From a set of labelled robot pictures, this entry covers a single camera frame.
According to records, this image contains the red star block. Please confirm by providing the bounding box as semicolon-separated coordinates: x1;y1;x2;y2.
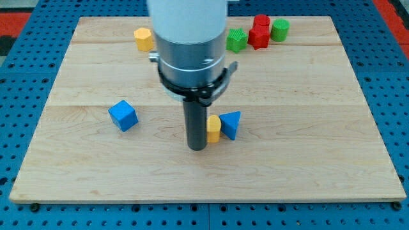
248;25;270;50

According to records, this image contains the black clamp ring with lever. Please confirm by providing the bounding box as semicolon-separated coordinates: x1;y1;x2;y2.
148;51;239;107

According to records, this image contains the blue triangle block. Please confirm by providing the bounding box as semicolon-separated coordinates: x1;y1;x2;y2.
219;111;241;141

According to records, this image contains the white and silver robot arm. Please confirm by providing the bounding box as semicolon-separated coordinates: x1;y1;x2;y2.
147;0;227;88

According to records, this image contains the blue cube block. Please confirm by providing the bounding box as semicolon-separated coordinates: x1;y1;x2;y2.
108;100;139;132

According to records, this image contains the wooden board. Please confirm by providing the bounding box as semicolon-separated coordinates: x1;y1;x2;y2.
10;17;406;204

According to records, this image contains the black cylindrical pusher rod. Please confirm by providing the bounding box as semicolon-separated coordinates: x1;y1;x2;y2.
183;101;207;151

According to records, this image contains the green cylinder block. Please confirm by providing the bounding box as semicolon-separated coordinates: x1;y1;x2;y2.
270;19;290;42

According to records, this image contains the red cylinder block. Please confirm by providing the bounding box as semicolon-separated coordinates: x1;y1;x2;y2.
253;14;271;28

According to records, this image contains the yellow hexagon block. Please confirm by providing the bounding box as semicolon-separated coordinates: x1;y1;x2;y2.
134;27;154;52

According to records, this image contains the yellow heart block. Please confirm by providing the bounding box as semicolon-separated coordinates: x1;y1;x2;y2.
206;115;221;143

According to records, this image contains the green star block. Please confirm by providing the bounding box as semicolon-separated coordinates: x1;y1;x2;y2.
226;28;248;53

